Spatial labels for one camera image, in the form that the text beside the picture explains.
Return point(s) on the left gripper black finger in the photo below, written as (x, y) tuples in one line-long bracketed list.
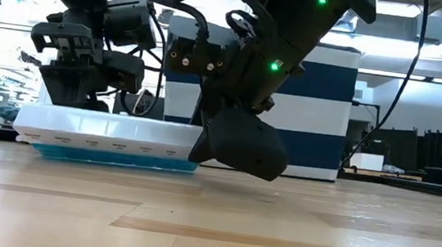
[(123, 72)]

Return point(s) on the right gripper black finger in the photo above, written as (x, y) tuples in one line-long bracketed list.
[(198, 152), (247, 147)]

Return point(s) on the white weekly pill organizer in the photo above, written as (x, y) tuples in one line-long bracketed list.
[(101, 131)]

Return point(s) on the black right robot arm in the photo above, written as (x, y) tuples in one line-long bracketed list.
[(297, 20)]

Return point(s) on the navy basket with white stripes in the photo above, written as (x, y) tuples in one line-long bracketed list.
[(316, 121)]

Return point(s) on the blue background object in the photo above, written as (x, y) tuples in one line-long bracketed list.
[(6, 113)]

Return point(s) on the white box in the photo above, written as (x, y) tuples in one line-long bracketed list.
[(367, 161)]

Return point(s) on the black folded panels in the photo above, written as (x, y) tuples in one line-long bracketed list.
[(408, 147)]

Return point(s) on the black left wrist camera housing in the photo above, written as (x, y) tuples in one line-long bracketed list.
[(131, 21)]

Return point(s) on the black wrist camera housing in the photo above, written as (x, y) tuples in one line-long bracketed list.
[(195, 51), (131, 21)]

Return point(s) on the black right wrist camera housing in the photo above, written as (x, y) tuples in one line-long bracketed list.
[(195, 51)]

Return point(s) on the black aluminium table frame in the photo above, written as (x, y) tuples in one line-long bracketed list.
[(424, 188)]

